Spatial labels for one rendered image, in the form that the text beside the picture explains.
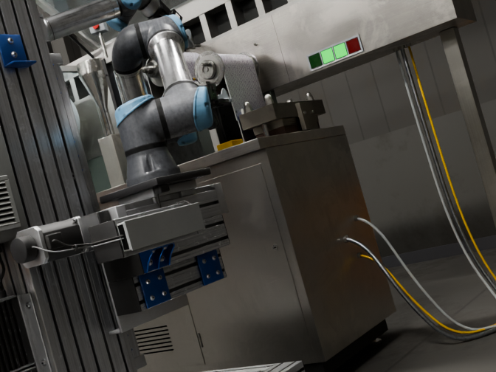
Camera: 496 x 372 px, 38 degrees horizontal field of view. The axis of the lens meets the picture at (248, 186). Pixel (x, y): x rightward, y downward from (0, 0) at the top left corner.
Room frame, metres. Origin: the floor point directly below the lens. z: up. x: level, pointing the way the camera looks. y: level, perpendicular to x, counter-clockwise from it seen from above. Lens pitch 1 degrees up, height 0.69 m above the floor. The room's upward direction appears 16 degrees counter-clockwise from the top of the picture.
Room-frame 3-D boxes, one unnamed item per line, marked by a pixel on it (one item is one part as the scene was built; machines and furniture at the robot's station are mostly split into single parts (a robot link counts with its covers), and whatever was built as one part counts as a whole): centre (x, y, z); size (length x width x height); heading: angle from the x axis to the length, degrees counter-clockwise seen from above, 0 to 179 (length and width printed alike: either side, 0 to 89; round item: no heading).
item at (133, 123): (1.99, 0.24, 0.98); 0.13 x 0.12 x 0.14; 95
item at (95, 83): (3.39, 0.55, 1.19); 0.14 x 0.14 x 0.57
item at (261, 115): (2.92, -0.22, 1.00); 0.40 x 0.16 x 0.06; 145
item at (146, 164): (1.99, 0.24, 0.87); 0.15 x 0.15 x 0.10
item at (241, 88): (2.95, -0.09, 1.11); 0.23 x 0.01 x 0.18; 145
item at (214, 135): (2.88, 0.07, 1.05); 0.06 x 0.05 x 0.31; 145
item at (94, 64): (3.39, 0.55, 1.50); 0.14 x 0.14 x 0.06
